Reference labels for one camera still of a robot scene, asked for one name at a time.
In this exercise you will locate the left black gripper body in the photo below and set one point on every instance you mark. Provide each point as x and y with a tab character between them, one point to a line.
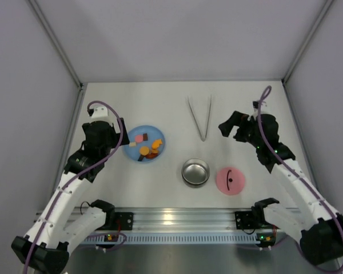
102	127

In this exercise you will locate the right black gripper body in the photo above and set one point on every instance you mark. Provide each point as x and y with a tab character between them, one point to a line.
239	130

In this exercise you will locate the metal tongs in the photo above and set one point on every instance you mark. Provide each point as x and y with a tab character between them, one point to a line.
202	130

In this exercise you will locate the dark brown stick food piece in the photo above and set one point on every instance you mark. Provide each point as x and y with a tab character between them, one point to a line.
141	157

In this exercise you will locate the orange round food piece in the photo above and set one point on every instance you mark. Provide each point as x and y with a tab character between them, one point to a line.
144	150

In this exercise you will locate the blue plastic plate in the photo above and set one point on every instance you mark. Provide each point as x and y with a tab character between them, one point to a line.
132	153

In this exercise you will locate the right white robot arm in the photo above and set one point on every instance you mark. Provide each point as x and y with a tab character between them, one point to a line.
318	231

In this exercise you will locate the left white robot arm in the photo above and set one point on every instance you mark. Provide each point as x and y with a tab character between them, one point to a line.
48	244

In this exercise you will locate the round steel lunch box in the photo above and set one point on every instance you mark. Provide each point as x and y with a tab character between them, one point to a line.
195	172

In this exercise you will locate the pink round food piece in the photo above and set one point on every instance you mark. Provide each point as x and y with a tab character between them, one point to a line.
139	139

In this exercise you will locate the pink round lid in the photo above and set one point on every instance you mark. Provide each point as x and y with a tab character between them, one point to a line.
230	181

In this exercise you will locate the red-brown shrimp food piece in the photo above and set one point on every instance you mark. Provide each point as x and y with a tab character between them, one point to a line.
152	155

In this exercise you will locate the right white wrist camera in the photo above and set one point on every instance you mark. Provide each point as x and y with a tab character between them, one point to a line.
264	109

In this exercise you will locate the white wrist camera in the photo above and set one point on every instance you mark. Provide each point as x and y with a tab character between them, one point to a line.
264	109
100	113

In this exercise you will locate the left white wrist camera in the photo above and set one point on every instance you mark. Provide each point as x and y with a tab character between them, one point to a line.
100	113

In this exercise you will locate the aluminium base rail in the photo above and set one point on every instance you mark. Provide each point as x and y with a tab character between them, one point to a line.
179	220

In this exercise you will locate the left aluminium frame post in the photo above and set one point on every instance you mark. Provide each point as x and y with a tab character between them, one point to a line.
47	28

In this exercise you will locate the aluminium frame post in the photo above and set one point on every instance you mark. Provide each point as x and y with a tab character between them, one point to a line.
47	28
308	38

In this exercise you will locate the right aluminium frame post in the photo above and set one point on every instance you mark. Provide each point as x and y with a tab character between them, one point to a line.
308	38

